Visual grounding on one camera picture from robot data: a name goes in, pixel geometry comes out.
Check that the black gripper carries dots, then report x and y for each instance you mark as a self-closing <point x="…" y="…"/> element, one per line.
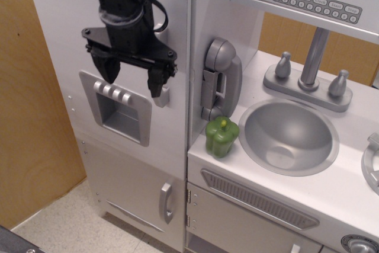
<point x="136" y="45"/>

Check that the silver fridge handle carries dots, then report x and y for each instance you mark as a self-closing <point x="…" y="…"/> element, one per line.
<point x="163" y="99"/>

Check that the white fridge door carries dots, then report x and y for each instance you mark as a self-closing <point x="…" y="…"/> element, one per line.
<point x="62" y="22"/>

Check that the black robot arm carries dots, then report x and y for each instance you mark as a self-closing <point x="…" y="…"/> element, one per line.
<point x="127" y="12"/>

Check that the silver ice dispenser panel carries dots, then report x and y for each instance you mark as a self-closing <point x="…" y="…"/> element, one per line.
<point x="119" y="110"/>

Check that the green toy bell pepper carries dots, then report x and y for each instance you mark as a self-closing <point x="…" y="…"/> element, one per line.
<point x="220" y="136"/>

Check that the white lower freezer door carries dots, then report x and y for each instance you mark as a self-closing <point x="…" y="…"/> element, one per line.
<point x="129" y="189"/>

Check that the silver round sink bowl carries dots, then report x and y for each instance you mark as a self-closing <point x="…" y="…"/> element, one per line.
<point x="288" y="138"/>

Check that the silver toy faucet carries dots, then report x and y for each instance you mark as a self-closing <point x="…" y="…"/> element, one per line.
<point x="306" y="85"/>

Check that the black case corner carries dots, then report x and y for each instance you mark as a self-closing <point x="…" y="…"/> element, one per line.
<point x="12" y="243"/>

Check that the silver vent grille panel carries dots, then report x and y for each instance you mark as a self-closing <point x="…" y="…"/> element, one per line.
<point x="259" y="201"/>

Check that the silver oven knob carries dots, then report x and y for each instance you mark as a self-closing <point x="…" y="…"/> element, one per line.
<point x="358" y="244"/>

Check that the silver toy wall phone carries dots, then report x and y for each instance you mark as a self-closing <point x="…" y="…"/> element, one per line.
<point x="222" y="80"/>

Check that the silver lower freezer handle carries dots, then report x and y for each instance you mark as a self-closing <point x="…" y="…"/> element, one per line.
<point x="164" y="213"/>

